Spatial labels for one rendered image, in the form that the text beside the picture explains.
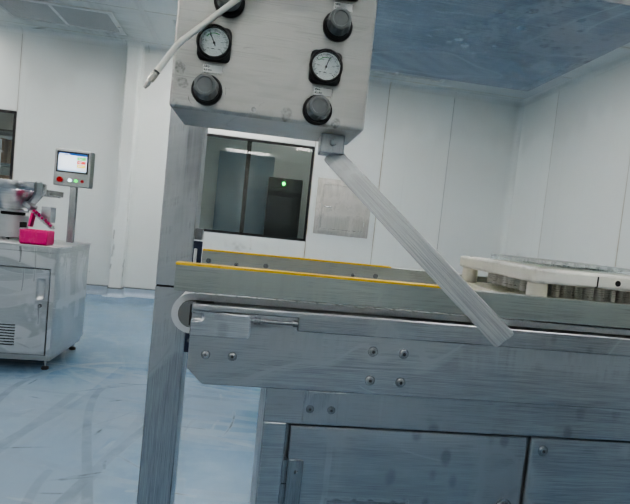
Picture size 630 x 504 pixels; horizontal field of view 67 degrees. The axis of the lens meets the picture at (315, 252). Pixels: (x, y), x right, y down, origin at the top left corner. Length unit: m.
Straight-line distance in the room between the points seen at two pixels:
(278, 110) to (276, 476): 0.47
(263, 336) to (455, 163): 5.91
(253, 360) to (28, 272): 2.78
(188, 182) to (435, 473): 0.61
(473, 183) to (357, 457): 5.92
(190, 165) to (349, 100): 0.39
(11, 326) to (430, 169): 4.80
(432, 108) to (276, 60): 5.87
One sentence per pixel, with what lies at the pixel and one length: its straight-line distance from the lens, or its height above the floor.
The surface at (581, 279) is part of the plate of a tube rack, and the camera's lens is 0.74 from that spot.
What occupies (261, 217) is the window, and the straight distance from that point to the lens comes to 5.85.
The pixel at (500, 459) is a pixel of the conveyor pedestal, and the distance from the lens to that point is 0.79.
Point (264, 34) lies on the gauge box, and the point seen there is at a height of 1.25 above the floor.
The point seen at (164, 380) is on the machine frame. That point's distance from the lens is 0.92.
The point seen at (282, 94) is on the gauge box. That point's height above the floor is 1.18.
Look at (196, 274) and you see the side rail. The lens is 0.58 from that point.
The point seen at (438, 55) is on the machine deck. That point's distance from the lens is 0.91.
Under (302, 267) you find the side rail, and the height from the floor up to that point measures 0.97.
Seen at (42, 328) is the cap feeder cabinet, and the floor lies 0.26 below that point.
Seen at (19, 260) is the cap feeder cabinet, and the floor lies 0.66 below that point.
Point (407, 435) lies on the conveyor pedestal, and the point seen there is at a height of 0.76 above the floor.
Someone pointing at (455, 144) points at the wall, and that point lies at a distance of 6.45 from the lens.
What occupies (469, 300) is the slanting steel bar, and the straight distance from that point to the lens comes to 0.54.
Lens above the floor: 1.04
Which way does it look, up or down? 3 degrees down
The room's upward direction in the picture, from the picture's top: 6 degrees clockwise
